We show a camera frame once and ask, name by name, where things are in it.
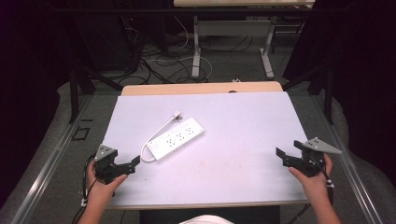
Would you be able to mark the black floor socket frame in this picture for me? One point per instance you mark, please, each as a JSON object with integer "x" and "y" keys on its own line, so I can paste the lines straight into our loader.
{"x": 81, "y": 133}

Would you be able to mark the wooden table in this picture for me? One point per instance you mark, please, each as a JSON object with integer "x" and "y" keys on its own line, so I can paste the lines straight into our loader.
{"x": 186, "y": 88}

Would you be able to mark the person's left hand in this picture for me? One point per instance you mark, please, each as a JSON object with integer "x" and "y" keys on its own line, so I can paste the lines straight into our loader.
{"x": 99, "y": 191}

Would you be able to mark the white power plug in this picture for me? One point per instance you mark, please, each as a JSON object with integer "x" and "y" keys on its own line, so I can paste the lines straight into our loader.
{"x": 177, "y": 115}

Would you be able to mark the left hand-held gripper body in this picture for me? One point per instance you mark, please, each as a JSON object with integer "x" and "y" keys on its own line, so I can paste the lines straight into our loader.
{"x": 106, "y": 166}

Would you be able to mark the dark curtain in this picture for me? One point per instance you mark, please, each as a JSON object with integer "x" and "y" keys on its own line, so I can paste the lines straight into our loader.
{"x": 364, "y": 62}
{"x": 31, "y": 62}

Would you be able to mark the white table mat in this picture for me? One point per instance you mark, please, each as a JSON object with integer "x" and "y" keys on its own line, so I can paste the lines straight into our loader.
{"x": 236, "y": 155}

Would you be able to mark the black equipment cabinet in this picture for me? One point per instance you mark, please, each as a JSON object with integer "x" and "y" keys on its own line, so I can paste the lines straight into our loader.
{"x": 102, "y": 34}

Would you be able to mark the metal floor rail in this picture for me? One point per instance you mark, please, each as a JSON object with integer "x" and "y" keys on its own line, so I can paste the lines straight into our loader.
{"x": 355, "y": 180}
{"x": 40, "y": 180}

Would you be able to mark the black metal stand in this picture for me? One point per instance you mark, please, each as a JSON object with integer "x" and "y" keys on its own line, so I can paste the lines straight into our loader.
{"x": 327, "y": 93}
{"x": 74, "y": 93}

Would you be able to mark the white-framed desk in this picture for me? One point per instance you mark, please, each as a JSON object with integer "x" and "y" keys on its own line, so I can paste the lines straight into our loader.
{"x": 233, "y": 28}

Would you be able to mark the person's right hand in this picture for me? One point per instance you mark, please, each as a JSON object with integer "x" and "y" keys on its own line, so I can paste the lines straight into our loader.
{"x": 316, "y": 188}

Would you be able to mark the person's white clothing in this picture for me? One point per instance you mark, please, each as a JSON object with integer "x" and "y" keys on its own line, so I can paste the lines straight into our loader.
{"x": 205, "y": 220}

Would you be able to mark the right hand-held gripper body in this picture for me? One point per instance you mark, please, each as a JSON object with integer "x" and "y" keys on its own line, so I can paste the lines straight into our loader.
{"x": 306, "y": 165}

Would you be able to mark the white power strip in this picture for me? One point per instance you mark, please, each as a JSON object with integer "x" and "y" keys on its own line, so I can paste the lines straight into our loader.
{"x": 176, "y": 138}

